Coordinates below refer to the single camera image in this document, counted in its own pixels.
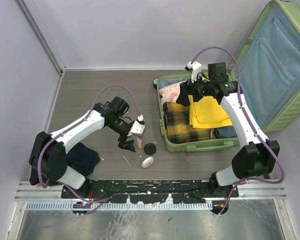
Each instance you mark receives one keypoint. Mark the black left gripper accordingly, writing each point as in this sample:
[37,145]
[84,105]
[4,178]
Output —
[128,145]

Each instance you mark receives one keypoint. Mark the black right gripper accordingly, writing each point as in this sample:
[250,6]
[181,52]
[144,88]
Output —
[183,98]

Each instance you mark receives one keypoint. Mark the tan wooden block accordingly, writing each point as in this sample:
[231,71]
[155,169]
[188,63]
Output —
[139,143]

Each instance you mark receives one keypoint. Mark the cream pink printed garment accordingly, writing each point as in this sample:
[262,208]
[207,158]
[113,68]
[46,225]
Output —
[170,93]

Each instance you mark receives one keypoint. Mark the yellow plaid shirt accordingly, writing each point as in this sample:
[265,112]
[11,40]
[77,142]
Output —
[177,125]

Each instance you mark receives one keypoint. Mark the yellow garment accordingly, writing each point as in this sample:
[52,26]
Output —
[207,114]

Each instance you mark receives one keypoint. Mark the navy blue garment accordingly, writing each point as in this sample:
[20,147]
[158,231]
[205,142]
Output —
[80,158]

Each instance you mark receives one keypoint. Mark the grey blue garment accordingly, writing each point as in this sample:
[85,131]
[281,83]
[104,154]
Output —
[225,132]

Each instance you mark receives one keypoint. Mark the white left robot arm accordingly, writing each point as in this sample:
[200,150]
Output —
[48,155]

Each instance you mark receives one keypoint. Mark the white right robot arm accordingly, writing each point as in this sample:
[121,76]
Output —
[257,154]

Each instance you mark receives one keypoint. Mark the black round disc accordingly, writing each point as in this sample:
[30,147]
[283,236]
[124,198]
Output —
[150,149]

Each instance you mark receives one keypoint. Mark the white oval soap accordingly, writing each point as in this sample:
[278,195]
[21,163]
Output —
[147,162]

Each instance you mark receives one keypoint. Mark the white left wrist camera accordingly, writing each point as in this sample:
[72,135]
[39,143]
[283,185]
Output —
[138,127]

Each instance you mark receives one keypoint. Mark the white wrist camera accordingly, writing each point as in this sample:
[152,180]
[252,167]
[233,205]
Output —
[138,127]
[194,68]

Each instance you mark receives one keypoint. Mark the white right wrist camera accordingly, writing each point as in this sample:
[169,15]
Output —
[194,68]

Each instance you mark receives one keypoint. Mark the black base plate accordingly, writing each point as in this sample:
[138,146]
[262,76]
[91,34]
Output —
[152,191]

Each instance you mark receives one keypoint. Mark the aluminium rail frame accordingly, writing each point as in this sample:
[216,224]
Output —
[152,210]

